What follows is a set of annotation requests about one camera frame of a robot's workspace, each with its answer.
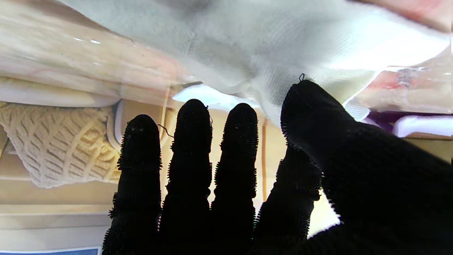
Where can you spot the beige sofa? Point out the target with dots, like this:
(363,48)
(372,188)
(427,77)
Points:
(53,94)

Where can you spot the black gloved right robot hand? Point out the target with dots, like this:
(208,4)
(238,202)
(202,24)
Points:
(354,198)

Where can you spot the cream white sock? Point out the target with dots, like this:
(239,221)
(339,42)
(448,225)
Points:
(269,42)

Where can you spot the cream knitted cushion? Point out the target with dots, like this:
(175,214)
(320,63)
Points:
(60,148)

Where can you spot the lilac sock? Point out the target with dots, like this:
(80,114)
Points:
(424,125)

